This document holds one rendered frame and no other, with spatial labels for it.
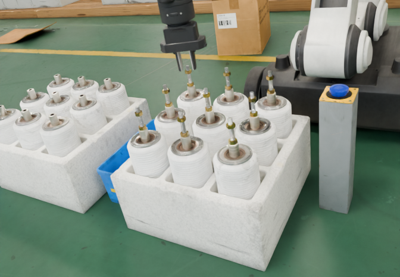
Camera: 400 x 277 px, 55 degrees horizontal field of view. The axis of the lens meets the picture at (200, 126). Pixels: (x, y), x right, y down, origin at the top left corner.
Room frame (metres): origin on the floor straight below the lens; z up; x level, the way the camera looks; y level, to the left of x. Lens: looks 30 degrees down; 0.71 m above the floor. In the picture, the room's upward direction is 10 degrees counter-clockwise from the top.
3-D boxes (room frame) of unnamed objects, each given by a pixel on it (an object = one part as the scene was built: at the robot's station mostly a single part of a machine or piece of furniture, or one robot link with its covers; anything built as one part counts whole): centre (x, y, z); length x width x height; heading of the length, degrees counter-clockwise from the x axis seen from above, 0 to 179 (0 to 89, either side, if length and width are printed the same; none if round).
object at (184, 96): (1.00, 0.00, 0.25); 0.08 x 0.08 x 0.01
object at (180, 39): (1.00, 0.00, 0.45); 0.13 x 0.10 x 0.12; 78
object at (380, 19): (1.31, -0.60, 0.28); 0.21 x 0.20 x 0.13; 147
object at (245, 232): (0.83, -0.03, 0.09); 0.39 x 0.39 x 0.18; 56
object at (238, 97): (0.93, -0.09, 0.25); 0.08 x 0.08 x 0.01
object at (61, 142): (0.97, 0.40, 0.16); 0.10 x 0.10 x 0.18
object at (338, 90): (0.73, -0.31, 0.32); 0.04 x 0.04 x 0.02
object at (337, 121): (0.73, -0.31, 0.16); 0.07 x 0.07 x 0.31; 56
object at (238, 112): (0.93, -0.09, 0.16); 0.10 x 0.10 x 0.18
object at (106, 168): (1.00, 0.19, 0.06); 0.30 x 0.11 x 0.12; 146
